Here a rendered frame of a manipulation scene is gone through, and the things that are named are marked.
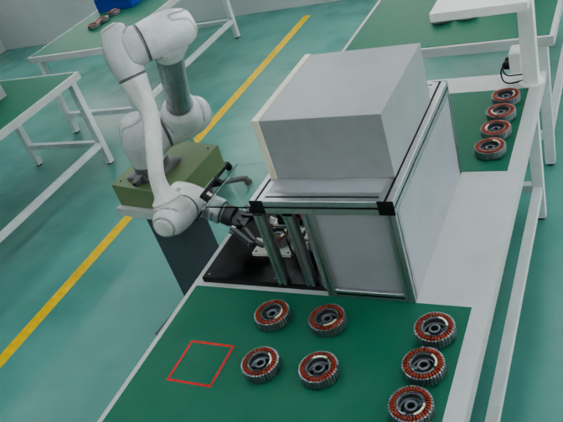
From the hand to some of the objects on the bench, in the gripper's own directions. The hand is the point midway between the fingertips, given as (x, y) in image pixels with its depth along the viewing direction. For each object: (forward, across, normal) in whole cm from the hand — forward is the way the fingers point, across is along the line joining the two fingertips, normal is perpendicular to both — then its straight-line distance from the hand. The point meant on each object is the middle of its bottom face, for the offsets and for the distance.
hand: (276, 235), depth 232 cm
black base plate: (+4, -12, -4) cm, 14 cm away
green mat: (+24, -76, +6) cm, 80 cm away
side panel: (+38, +21, +14) cm, 46 cm away
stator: (+30, +34, +10) cm, 46 cm away
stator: (+14, +34, +1) cm, 37 cm away
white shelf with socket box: (+55, -102, +23) cm, 118 cm away
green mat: (+23, +52, +6) cm, 58 cm away
